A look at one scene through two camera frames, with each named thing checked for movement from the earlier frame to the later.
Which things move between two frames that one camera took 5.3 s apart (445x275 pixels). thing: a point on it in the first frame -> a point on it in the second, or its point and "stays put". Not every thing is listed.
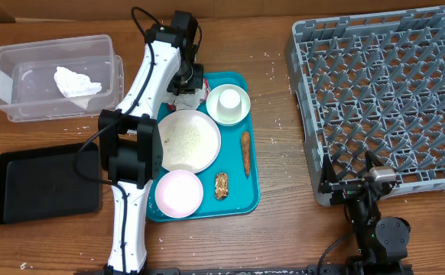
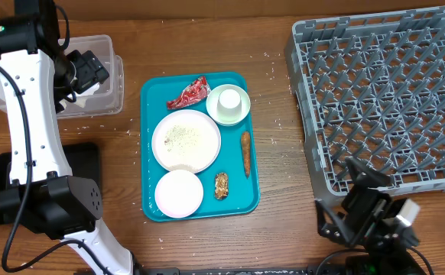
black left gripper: x=197 y=82 -> x=92 y=70
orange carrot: x=245 y=140 stays put
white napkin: x=190 y=101 -> x=81 y=98
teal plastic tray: x=209 y=164 stays put
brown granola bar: x=221 y=186 stays put
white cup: x=228 y=108 stays put
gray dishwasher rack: x=393 y=84 stays put
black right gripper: x=328 y=183 -> x=360 y=202
